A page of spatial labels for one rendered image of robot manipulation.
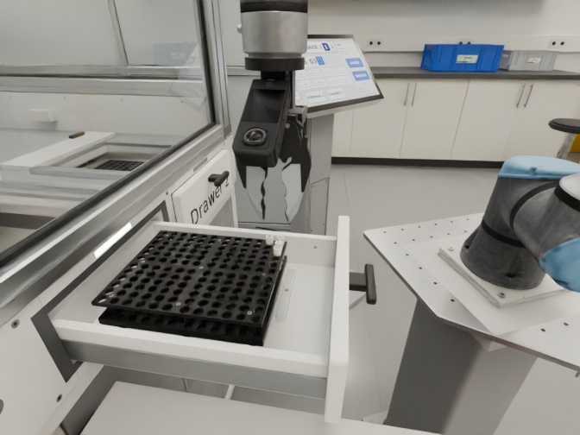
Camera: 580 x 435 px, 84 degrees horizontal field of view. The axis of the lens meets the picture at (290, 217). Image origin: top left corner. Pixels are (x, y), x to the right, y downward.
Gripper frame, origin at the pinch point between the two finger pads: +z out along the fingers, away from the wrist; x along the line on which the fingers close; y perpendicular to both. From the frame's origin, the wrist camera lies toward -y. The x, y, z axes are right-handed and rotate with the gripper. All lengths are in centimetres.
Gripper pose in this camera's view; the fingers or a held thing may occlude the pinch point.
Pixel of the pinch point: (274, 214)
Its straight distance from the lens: 46.0
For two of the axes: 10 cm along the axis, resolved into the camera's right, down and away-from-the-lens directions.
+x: -9.9, -0.8, 1.4
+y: 1.6, -4.8, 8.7
